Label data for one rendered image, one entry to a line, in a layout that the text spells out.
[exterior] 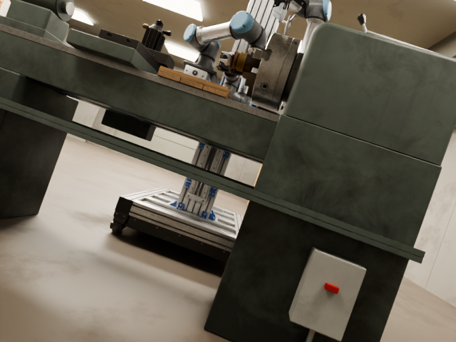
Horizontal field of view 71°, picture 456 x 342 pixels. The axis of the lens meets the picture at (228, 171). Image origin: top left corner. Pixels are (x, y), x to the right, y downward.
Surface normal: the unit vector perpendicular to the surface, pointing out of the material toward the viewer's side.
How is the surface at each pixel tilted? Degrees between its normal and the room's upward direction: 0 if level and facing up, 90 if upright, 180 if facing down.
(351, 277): 90
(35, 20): 90
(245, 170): 90
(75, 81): 90
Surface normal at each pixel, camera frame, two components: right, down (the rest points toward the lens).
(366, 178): -0.12, -0.05
